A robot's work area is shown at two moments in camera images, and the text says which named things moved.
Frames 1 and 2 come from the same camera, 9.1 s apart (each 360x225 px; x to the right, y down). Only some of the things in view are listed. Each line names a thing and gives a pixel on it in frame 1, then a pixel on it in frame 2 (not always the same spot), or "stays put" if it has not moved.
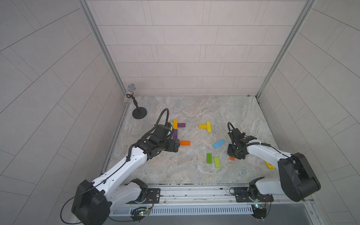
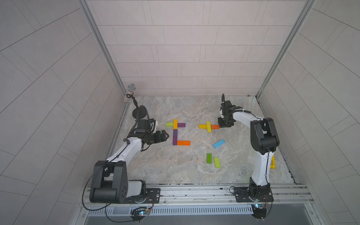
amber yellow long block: x=176 y=124 stays put
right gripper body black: x=233 y=151 -> x=225 y=122
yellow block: x=208 y=126 stays put
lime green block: x=217 y=162 stays put
